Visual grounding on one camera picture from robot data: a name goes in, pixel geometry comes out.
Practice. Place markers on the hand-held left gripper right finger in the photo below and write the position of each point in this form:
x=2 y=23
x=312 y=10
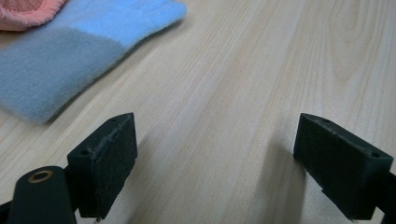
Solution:
x=339 y=168

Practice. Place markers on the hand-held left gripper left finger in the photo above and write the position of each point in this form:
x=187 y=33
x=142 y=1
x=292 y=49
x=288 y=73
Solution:
x=106 y=168

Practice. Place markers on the blue and grey fleece glove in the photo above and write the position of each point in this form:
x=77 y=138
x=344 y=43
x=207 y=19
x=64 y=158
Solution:
x=62 y=62

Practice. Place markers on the pink glove with print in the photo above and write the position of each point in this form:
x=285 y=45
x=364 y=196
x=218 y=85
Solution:
x=21 y=14

